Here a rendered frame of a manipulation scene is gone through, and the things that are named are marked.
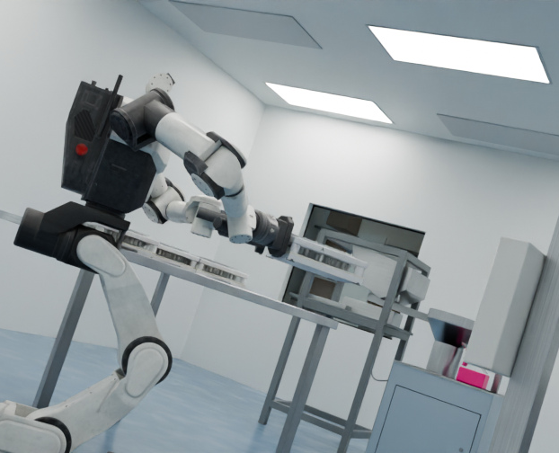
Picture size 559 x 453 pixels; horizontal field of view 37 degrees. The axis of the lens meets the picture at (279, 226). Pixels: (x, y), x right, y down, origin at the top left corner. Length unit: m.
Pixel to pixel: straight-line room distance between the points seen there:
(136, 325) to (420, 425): 2.91
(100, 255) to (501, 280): 1.15
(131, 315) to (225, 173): 0.57
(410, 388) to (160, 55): 3.97
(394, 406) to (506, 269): 3.48
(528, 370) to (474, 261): 6.20
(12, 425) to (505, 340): 1.34
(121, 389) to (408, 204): 6.10
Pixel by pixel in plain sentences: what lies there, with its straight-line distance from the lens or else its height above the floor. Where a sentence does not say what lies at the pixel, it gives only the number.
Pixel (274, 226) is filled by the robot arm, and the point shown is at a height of 1.05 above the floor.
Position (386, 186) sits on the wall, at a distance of 8.36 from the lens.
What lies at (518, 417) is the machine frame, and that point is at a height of 0.77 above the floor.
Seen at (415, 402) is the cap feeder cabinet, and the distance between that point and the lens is 5.07.
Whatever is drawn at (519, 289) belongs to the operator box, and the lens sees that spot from 1.69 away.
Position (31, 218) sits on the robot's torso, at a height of 0.85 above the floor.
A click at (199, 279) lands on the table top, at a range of 2.98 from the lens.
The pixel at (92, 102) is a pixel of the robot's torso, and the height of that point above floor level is 1.20.
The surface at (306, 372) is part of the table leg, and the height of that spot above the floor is 0.63.
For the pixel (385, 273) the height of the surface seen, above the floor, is 1.31.
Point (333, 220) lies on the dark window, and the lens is 8.58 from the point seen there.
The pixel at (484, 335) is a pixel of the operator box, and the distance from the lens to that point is 1.68.
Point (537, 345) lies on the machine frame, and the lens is 1.76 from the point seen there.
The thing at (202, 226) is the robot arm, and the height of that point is 0.99.
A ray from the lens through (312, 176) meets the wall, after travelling 8.69.
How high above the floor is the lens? 0.83
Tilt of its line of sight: 5 degrees up
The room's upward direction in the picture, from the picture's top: 18 degrees clockwise
